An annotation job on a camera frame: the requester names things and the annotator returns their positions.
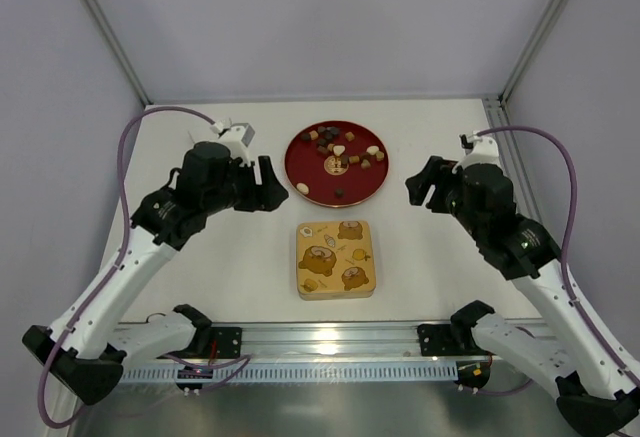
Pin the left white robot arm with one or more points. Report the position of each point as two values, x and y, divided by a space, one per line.
81 349

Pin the red round plate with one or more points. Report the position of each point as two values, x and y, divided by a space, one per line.
313 163

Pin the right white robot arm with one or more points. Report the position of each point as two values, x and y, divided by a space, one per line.
594 394

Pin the silver tin lid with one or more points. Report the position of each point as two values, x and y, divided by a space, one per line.
335 256

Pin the slotted grey cable duct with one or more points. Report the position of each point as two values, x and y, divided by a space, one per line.
262 371

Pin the aluminium front rail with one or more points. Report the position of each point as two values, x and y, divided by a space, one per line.
341 339

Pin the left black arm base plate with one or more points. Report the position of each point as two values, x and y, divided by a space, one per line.
225 342

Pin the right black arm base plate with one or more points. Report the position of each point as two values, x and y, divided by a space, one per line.
436 340

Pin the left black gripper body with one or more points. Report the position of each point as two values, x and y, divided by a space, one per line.
251 189

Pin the gold chocolate box tray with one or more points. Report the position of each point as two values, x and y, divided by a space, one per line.
325 296

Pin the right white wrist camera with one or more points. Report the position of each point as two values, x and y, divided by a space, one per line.
478 150

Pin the white oval chocolate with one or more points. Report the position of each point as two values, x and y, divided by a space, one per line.
303 188

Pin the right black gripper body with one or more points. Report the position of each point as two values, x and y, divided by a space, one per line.
439 189

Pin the right aluminium frame post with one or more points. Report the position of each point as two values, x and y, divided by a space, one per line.
542 29

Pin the aluminium frame post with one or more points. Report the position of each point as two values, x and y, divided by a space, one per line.
116 49
542 29

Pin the left aluminium frame post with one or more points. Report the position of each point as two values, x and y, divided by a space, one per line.
116 49

